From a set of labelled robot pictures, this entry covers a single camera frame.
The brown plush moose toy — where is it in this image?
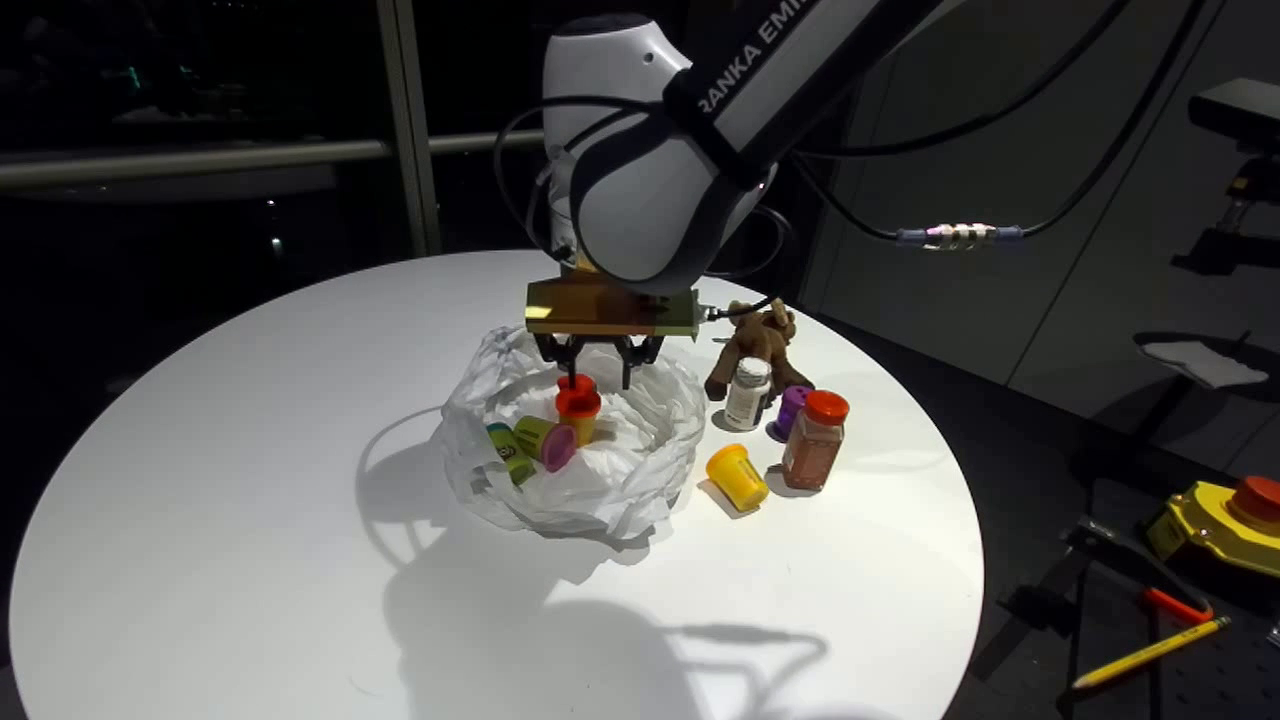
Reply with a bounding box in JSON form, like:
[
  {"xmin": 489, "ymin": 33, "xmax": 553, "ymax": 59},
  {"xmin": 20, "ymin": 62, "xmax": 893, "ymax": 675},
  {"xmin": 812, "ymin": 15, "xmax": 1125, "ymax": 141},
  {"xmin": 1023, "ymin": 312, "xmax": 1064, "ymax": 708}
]
[{"xmin": 704, "ymin": 299, "xmax": 809, "ymax": 399}]

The yellow pencil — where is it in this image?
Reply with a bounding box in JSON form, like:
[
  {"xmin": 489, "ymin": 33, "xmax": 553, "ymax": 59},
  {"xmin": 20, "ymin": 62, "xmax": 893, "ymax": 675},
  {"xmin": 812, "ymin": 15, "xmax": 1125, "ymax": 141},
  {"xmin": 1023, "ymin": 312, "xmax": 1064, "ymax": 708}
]
[{"xmin": 1067, "ymin": 616, "xmax": 1230, "ymax": 693}]

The orange toy cup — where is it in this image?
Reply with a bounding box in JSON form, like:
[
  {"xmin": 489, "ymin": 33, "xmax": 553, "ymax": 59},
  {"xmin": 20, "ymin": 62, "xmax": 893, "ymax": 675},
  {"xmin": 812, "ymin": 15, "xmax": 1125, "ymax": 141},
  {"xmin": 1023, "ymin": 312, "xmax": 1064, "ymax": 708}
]
[{"xmin": 558, "ymin": 412, "xmax": 612, "ymax": 444}]

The white pill bottle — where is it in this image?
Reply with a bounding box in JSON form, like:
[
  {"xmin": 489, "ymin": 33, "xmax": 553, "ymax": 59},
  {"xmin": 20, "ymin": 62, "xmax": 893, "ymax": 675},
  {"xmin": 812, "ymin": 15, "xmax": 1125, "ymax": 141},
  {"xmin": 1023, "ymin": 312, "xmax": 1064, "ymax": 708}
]
[{"xmin": 725, "ymin": 357, "xmax": 770, "ymax": 431}]

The metal window railing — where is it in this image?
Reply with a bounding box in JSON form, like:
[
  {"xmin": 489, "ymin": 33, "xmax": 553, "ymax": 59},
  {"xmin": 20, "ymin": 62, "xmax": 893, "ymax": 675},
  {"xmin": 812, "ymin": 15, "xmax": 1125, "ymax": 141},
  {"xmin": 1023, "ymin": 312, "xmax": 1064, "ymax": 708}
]
[{"xmin": 0, "ymin": 123, "xmax": 553, "ymax": 193}]

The vertical window frame post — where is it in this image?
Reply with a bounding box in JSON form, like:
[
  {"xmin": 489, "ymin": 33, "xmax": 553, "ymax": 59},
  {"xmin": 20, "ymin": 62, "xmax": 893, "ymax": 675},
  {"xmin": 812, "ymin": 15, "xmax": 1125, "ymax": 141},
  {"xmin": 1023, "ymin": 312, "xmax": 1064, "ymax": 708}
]
[{"xmin": 377, "ymin": 0, "xmax": 441, "ymax": 255}]

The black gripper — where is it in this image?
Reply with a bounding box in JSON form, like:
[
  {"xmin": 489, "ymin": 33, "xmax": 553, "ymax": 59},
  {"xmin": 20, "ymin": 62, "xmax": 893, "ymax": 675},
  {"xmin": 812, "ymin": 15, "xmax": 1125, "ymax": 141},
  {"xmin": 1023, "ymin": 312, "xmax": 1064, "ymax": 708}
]
[{"xmin": 536, "ymin": 330, "xmax": 664, "ymax": 389}]

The spice jar with orange lid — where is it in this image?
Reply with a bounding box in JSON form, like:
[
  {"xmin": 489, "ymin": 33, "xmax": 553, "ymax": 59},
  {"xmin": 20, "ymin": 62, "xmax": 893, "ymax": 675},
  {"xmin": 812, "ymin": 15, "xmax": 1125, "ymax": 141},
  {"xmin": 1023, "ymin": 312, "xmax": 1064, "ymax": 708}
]
[{"xmin": 783, "ymin": 390, "xmax": 850, "ymax": 492}]

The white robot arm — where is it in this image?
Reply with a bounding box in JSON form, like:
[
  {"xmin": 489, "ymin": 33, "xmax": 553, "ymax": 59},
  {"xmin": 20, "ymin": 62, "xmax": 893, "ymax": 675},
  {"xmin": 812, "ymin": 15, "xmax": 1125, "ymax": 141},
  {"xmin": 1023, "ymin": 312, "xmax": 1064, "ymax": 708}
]
[{"xmin": 532, "ymin": 0, "xmax": 960, "ymax": 370}]

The pink lidded toy tub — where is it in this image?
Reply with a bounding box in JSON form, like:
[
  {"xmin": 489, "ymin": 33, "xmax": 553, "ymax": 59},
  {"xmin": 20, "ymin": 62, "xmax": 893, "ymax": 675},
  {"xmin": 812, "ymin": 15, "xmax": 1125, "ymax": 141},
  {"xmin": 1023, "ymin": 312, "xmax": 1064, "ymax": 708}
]
[{"xmin": 538, "ymin": 422, "xmax": 577, "ymax": 471}]

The red toy ball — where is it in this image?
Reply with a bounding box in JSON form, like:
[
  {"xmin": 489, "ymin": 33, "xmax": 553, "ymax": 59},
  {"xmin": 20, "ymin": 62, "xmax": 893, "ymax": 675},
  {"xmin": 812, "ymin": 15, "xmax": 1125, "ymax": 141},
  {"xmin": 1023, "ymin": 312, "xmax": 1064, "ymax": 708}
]
[{"xmin": 557, "ymin": 374, "xmax": 598, "ymax": 418}]

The yellow emergency stop button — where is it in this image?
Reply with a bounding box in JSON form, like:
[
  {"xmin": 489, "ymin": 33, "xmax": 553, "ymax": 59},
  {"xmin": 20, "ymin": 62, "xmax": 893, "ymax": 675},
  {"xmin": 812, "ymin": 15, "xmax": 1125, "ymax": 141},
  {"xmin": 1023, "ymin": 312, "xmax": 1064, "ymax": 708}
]
[{"xmin": 1149, "ymin": 476, "xmax": 1280, "ymax": 580}]

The black camera stand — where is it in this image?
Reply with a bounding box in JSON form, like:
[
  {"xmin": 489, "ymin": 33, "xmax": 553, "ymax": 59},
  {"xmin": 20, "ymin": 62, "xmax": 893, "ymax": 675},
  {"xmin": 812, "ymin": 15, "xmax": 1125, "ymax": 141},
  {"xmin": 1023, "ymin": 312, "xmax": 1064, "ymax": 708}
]
[{"xmin": 1176, "ymin": 75, "xmax": 1280, "ymax": 275}]

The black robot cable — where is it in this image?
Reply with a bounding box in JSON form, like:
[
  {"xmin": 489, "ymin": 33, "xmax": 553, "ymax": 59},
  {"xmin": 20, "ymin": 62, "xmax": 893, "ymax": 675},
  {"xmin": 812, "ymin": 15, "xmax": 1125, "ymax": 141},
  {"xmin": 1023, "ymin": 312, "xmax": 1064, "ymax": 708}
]
[{"xmin": 493, "ymin": 0, "xmax": 1215, "ymax": 270}]

